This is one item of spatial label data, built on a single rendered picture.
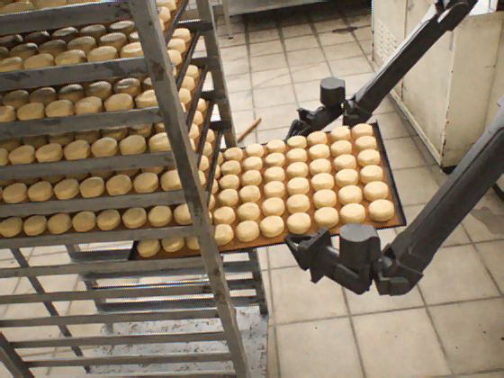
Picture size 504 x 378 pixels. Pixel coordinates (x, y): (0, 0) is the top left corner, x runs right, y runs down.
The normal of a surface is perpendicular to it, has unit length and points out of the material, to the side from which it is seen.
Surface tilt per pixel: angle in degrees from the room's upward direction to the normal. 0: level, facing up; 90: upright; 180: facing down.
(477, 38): 90
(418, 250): 70
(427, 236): 78
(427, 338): 0
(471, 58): 90
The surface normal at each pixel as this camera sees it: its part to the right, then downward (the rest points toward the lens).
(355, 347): -0.14, -0.78
